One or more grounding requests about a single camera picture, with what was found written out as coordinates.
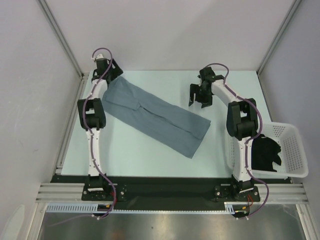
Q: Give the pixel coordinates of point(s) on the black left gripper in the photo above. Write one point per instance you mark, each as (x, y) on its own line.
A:
(116, 71)

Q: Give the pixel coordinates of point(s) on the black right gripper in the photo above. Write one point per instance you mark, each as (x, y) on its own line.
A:
(200, 94)

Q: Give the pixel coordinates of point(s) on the light blue t shirt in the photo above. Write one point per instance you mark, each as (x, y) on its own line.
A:
(173, 126)

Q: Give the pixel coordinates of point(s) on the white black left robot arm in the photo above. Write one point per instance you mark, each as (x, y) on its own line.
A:
(93, 120)

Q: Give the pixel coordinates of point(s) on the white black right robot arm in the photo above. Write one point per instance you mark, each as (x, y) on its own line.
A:
(243, 123)

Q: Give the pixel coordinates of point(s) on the black t shirt in basket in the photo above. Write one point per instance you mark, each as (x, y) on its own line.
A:
(264, 152)

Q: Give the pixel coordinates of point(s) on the white perforated plastic basket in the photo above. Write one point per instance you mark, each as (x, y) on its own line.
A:
(293, 158)

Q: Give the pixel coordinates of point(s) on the left aluminium frame post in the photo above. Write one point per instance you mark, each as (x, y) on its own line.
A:
(54, 25)

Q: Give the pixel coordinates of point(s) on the aluminium frame post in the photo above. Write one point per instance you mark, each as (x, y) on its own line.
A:
(54, 25)
(284, 26)

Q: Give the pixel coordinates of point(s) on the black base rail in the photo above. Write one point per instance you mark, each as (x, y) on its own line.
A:
(161, 193)

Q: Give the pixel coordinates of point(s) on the white slotted cable duct right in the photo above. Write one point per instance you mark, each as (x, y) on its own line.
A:
(238, 207)

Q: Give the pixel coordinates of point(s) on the white slotted cable duct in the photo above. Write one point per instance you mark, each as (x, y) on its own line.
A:
(88, 208)
(238, 207)

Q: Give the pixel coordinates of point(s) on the aluminium front rail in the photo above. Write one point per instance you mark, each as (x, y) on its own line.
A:
(72, 193)

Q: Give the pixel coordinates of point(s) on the right aluminium frame post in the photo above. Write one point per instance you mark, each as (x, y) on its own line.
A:
(284, 26)

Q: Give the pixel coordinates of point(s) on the white slotted cable duct left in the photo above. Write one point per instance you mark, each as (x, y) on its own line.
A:
(88, 208)

